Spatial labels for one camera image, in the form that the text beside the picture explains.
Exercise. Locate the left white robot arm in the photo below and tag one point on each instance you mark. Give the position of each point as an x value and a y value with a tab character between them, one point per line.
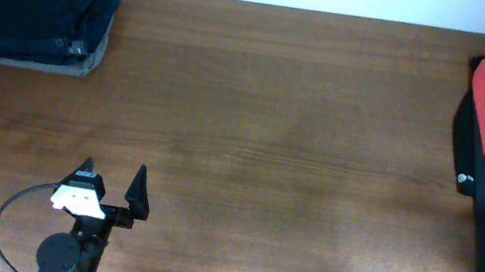
71	252

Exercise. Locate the black printed t-shirt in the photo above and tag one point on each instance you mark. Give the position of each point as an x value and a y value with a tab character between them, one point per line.
469	163

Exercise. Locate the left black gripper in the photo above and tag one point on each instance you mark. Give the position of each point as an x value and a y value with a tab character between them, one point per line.
137	205

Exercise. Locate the folded grey garment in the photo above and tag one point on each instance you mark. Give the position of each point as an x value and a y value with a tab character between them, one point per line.
78	70

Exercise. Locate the folded navy blue garment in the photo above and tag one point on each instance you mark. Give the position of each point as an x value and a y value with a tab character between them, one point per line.
53	31

